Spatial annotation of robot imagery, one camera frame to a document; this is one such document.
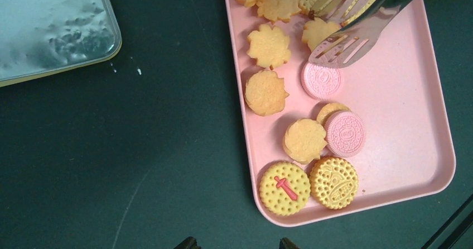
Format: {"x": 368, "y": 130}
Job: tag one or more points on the silver metal tin lid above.
{"x": 45, "y": 37}

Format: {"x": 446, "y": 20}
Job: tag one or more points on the metal tongs white handles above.
{"x": 349, "y": 44}

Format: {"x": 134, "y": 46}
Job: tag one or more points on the round swirl tan cookie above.
{"x": 265, "y": 93}

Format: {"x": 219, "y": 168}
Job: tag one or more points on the yellow biscuit red cross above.
{"x": 284, "y": 188}

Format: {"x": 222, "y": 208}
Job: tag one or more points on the pink plastic tray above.
{"x": 396, "y": 90}

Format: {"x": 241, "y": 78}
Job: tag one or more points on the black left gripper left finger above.
{"x": 188, "y": 243}

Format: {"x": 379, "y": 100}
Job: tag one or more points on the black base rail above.
{"x": 456, "y": 232}

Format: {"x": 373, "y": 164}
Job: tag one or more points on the pink sandwich cookie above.
{"x": 320, "y": 82}
{"x": 345, "y": 133}

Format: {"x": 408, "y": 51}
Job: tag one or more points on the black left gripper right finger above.
{"x": 286, "y": 243}

